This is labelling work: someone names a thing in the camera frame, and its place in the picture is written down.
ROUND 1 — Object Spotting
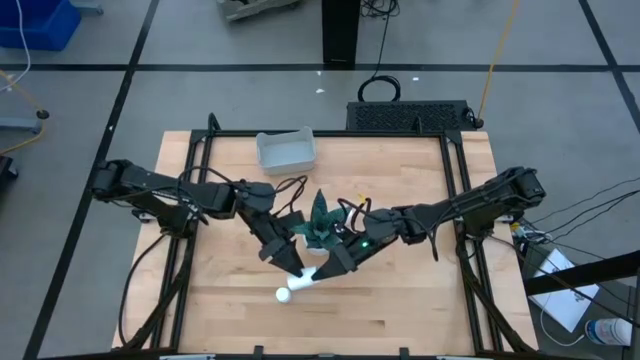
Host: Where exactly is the yellow hanging cable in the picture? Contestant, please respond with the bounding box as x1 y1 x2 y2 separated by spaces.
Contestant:
476 0 522 124

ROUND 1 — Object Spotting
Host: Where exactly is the blue plastic bin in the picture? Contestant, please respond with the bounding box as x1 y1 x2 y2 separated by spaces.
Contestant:
0 0 83 52

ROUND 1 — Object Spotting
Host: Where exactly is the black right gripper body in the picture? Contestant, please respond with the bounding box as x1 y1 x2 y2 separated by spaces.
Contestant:
343 208 402 262

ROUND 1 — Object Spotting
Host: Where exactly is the grey device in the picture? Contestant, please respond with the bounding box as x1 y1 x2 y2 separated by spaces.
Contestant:
217 0 302 23

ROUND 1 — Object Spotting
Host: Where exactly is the white paper booklet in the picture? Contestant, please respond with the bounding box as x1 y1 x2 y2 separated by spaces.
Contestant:
528 248 600 334

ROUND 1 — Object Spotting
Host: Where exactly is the black square pillar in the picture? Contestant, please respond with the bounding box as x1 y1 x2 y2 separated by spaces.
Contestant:
321 0 362 69

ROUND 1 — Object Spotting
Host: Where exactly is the white rectangular basket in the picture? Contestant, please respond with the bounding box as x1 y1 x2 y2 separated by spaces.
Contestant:
255 125 318 177

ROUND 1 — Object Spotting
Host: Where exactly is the black metal beam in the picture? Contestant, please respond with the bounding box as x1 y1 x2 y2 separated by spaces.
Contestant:
523 249 640 297

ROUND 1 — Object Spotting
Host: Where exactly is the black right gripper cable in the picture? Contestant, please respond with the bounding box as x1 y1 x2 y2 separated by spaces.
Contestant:
337 196 374 234

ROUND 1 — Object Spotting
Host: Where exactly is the black metal table frame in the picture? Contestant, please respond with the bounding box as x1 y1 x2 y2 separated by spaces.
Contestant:
119 112 539 360

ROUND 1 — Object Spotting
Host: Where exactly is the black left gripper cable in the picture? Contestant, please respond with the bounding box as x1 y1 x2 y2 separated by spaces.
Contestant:
272 174 309 216

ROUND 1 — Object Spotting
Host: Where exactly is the clear plastic bottle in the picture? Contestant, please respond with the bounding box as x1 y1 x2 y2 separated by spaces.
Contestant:
584 317 634 347

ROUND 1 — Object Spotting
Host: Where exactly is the black perforated computer case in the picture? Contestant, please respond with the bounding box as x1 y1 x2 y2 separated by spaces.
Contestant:
345 99 477 133

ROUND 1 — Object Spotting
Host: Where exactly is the dark green cloth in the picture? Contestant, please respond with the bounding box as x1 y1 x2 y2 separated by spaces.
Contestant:
291 188 351 251

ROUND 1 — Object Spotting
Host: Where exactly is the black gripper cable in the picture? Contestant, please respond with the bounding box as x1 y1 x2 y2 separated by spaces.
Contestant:
272 174 309 216
337 196 374 234

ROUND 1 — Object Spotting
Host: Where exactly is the black coiled cable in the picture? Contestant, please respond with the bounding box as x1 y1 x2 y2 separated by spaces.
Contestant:
356 0 403 104

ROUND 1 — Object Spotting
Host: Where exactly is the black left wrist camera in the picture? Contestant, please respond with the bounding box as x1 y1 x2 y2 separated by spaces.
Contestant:
276 211 306 232

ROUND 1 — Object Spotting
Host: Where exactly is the white round plant pot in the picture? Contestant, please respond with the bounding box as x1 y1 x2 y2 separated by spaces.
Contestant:
301 233 332 257

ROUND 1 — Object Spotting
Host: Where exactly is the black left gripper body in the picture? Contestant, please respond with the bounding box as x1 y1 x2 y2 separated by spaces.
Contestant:
238 207 294 252

